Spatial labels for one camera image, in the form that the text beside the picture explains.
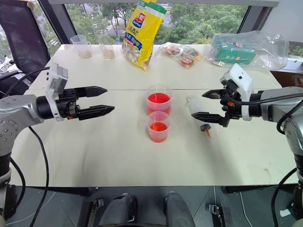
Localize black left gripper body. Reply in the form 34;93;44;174
55;88;80;120

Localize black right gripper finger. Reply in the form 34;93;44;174
202;88;227;100
191;113;226;125

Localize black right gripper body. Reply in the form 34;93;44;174
220;80;242;128

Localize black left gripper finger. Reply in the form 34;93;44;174
77;105;116;121
74;86;107;98

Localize small clear cup red liquid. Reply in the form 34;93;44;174
147;111;170;143

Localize large clear cup red liquid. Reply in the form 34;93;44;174
146;84;172;116

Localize small dropper bottle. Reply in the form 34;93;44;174
185;95;212;139

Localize tall clear glass with grains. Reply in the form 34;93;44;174
96;31;116;61

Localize red snack packets in plastic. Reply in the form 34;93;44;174
156;42;205;69

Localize green box in plastic bag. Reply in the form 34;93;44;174
205;30;290;70

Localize yellow snack bag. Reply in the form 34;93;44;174
122;0;167;72

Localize black mesh office chair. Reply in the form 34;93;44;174
0;2;51;95

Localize black table leg clamp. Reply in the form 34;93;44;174
90;198;105;213
205;203;232;227

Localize dark rounded robot leg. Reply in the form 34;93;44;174
164;192;196;227
97;193;138;227

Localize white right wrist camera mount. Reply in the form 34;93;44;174
220;63;254;122

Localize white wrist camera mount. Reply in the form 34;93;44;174
220;63;254;122
45;62;69;122

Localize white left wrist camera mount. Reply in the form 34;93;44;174
45;62;69;122

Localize clear measuring cup with handle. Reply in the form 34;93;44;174
70;35;92;59

